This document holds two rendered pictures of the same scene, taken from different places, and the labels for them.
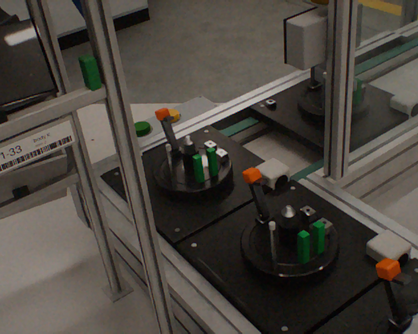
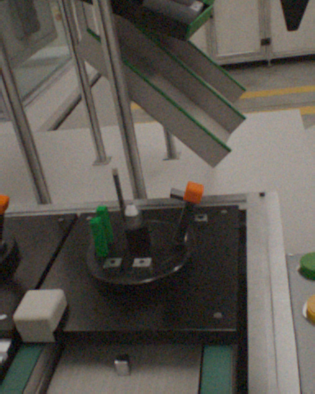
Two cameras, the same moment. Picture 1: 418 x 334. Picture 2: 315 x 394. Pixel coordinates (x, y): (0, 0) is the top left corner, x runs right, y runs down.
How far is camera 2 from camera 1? 1.24 m
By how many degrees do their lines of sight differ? 104
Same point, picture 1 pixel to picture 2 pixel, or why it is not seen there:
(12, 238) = (293, 203)
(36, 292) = not seen: hidden behind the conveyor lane
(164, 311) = (38, 191)
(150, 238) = (15, 119)
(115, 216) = (166, 201)
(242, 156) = (111, 314)
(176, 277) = (56, 208)
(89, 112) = not seen: outside the picture
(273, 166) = (36, 303)
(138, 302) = not seen: hidden behind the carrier
